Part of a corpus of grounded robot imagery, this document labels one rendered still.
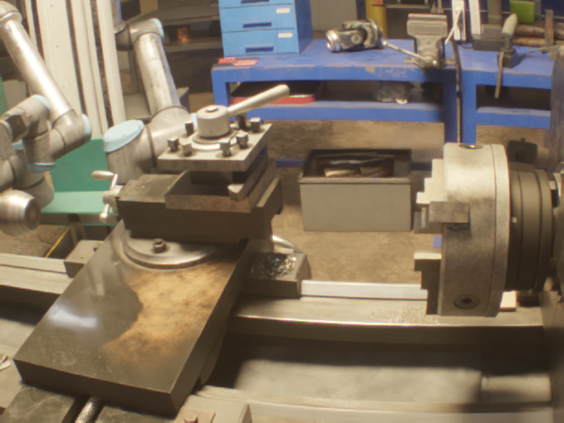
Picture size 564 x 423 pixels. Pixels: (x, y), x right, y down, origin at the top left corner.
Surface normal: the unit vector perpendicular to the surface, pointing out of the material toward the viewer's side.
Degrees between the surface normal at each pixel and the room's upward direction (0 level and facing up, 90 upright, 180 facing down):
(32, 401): 0
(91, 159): 90
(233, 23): 90
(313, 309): 0
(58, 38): 90
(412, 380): 18
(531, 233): 62
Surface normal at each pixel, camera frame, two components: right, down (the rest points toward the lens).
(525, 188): -0.14, -0.71
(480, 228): -0.22, -0.04
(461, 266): -0.22, 0.34
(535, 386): -0.08, -0.88
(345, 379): 0.10, -0.76
